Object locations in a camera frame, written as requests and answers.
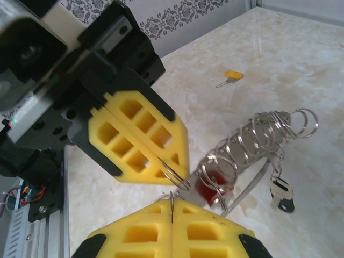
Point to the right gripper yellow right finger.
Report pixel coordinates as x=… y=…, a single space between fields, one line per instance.
x=215 y=223

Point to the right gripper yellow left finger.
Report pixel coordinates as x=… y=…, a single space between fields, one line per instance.
x=129 y=228

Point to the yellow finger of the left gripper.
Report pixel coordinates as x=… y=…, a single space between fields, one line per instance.
x=177 y=134
x=115 y=138

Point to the red key tag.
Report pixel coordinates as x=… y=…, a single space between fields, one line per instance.
x=207 y=189

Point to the metal keyring plate with rings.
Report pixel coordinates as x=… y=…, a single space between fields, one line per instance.
x=193 y=178

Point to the black headed key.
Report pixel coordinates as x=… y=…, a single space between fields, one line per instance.
x=283 y=188

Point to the yellow tagged key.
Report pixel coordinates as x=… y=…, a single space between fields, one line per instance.
x=233 y=74

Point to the left circuit board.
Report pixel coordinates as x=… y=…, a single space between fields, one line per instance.
x=24 y=197

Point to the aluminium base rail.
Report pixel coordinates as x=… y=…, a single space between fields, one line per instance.
x=57 y=215

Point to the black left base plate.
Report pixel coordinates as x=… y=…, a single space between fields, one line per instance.
x=45 y=207

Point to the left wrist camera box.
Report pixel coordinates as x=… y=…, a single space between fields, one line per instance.
x=29 y=53

